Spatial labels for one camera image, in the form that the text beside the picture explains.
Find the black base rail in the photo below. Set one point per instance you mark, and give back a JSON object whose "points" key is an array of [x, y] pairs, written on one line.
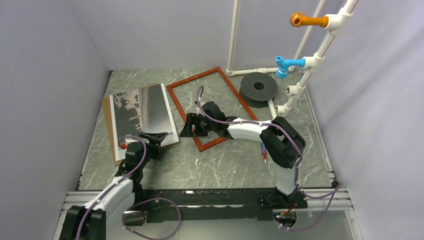
{"points": [[162, 205]]}

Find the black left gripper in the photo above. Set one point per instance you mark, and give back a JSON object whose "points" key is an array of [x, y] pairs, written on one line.
{"points": [[156, 138]]}

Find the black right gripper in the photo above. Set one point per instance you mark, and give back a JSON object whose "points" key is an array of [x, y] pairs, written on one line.
{"points": [[192, 119]]}

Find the orange wooden picture frame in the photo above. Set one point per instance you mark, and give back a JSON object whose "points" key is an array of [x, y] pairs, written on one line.
{"points": [[202, 147]]}

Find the white pvc pipe rack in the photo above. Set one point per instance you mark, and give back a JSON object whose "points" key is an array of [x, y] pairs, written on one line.
{"points": [[334, 24]]}

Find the landscape photo print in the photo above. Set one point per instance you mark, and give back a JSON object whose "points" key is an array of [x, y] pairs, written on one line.
{"points": [[160, 118]]}

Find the blue red screwdriver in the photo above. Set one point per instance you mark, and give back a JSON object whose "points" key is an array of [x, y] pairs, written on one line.
{"points": [[265, 155]]}

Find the orange pipe peg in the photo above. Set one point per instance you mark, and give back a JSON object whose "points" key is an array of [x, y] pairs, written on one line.
{"points": [[299, 19]]}

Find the brown frame backing board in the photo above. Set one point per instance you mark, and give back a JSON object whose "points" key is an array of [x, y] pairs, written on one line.
{"points": [[125, 113]]}

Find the blue pipe peg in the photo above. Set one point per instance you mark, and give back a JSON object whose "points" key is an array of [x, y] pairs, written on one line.
{"points": [[284, 65]]}

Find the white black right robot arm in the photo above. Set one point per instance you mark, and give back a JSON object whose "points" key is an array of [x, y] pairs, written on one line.
{"points": [[281, 141]]}

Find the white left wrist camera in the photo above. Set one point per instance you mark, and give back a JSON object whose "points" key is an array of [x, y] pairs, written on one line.
{"points": [[126, 143]]}

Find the black filament spool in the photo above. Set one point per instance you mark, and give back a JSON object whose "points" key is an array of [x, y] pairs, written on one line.
{"points": [[257, 88]]}

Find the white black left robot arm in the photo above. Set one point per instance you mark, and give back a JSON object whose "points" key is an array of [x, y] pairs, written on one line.
{"points": [[91, 220]]}

